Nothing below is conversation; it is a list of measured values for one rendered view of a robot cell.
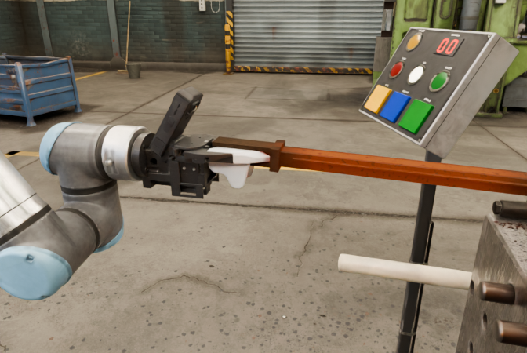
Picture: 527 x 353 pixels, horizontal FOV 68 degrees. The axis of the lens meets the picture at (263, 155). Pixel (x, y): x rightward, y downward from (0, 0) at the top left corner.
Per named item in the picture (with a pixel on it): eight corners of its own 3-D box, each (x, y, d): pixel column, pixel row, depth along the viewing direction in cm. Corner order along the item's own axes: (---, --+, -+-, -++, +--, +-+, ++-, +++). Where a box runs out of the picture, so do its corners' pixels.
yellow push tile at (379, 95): (374, 112, 109) (389, 89, 108) (363, 106, 116) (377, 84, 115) (379, 115, 109) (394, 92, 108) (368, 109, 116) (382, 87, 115)
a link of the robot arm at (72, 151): (78, 166, 74) (69, 114, 70) (138, 172, 71) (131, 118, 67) (40, 187, 65) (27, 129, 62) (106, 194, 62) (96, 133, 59)
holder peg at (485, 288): (480, 303, 55) (484, 288, 54) (475, 291, 57) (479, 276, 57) (513, 309, 54) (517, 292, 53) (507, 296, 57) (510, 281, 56)
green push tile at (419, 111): (413, 133, 91) (432, 105, 89) (397, 124, 98) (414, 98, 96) (419, 136, 91) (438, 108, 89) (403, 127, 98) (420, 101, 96)
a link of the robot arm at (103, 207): (52, 261, 66) (38, 194, 62) (89, 226, 77) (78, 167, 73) (106, 263, 65) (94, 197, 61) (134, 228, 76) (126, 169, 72)
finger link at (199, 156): (241, 158, 59) (189, 152, 62) (240, 147, 59) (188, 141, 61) (229, 169, 55) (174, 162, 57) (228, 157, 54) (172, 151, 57)
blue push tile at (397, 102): (392, 122, 100) (409, 96, 98) (379, 115, 107) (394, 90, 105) (397, 125, 100) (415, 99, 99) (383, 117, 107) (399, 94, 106)
